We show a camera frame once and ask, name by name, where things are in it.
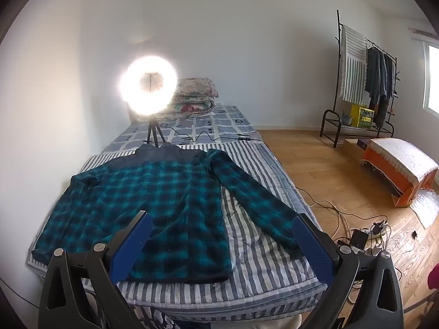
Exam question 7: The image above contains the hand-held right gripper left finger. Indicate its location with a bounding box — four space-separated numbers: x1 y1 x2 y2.
38 210 154 329

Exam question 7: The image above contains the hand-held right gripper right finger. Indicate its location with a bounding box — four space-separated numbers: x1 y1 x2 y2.
292 213 404 329

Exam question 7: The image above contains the teal plaid fleece jacket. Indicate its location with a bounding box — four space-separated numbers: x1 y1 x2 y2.
32 143 311 284

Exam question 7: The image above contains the black metal clothes rack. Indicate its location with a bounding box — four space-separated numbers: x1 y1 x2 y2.
320 10 402 148

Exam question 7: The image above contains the row of dark hanging clothes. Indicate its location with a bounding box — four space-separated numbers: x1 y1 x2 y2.
364 46 398 127

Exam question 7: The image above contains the black power adapter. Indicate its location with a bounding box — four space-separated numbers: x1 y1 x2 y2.
350 229 369 249

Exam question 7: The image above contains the blue white striped quilt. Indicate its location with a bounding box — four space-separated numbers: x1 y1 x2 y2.
27 139 328 323

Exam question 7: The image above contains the white power strip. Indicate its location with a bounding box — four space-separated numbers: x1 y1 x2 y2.
364 221 390 239

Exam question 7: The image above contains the orange and white furniture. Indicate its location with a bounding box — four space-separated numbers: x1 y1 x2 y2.
360 147 433 208

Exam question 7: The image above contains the flat cardboard box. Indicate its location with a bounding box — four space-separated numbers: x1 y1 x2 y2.
344 139 367 161

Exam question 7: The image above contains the black tripod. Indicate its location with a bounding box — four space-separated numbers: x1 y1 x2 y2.
146 115 167 148

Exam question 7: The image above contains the bubble wrap sheet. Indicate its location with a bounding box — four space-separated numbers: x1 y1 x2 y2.
413 190 439 228

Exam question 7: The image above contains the magenta cloth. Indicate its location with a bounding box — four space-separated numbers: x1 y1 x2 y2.
427 263 439 290

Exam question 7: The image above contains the white lace cover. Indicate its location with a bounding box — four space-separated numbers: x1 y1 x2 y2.
368 138 439 189

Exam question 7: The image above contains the yellow crate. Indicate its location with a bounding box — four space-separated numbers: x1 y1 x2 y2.
350 104 375 129

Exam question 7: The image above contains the blue checked bed sheet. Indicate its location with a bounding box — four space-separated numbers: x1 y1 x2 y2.
103 104 266 155

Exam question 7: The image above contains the folded red floral quilt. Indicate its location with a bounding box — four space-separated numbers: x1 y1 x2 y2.
168 94 216 114

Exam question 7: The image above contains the folded pale floral quilt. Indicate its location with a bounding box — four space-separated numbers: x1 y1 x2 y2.
176 77 220 98

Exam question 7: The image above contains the green white striped towel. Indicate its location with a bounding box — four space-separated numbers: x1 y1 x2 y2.
339 25 368 103

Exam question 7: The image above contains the window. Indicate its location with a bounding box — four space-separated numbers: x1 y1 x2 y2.
423 41 439 114

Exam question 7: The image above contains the white floor cable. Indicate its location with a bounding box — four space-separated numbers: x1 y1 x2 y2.
334 209 359 242

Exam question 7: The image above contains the black floor cable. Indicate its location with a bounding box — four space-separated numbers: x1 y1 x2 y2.
295 185 388 225

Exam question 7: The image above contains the black ring light cable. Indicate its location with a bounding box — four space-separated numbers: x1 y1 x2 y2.
165 127 264 143

